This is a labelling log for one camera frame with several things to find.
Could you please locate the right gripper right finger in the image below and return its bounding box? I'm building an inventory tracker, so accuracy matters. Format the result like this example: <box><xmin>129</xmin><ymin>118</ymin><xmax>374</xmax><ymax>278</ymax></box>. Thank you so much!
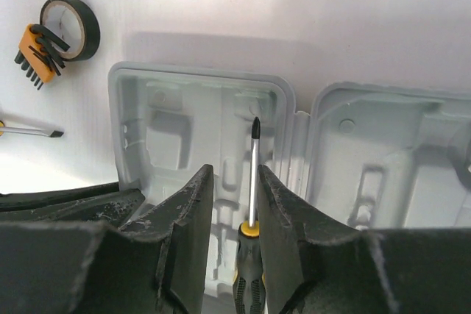
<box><xmin>258</xmin><ymin>166</ymin><xmax>470</xmax><ymax>313</ymax></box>

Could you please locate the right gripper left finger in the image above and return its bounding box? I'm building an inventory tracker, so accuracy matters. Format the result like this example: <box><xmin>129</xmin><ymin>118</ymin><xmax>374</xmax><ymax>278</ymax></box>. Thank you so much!
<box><xmin>1</xmin><ymin>165</ymin><xmax>213</xmax><ymax>313</ymax></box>

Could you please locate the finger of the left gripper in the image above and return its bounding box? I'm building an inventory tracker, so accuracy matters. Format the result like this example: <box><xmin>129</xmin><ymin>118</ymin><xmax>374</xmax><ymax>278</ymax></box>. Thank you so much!
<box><xmin>1</xmin><ymin>182</ymin><xmax>145</xmax><ymax>228</ymax></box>

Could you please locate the black yellow screwdriver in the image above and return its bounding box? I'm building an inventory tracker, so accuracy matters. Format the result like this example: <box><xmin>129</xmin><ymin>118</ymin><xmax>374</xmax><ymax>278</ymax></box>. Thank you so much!
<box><xmin>233</xmin><ymin>118</ymin><xmax>266</xmax><ymax>313</ymax></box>
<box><xmin>1</xmin><ymin>119</ymin><xmax>64</xmax><ymax>138</ymax></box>

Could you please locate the grey plastic tool case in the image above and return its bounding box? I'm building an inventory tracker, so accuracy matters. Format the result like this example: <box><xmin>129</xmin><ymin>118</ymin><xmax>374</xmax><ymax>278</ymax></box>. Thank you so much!
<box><xmin>108</xmin><ymin>63</ymin><xmax>470</xmax><ymax>298</ymax></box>

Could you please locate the black electrical tape roll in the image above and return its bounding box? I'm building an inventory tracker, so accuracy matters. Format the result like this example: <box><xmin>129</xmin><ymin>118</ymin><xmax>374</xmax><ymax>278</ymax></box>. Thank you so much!
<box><xmin>40</xmin><ymin>0</ymin><xmax>101</xmax><ymax>62</ymax></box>

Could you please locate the hex key set orange holder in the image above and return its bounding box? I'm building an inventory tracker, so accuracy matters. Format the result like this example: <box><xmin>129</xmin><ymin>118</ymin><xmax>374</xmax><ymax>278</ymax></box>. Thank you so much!
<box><xmin>14</xmin><ymin>24</ymin><xmax>70</xmax><ymax>90</ymax></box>

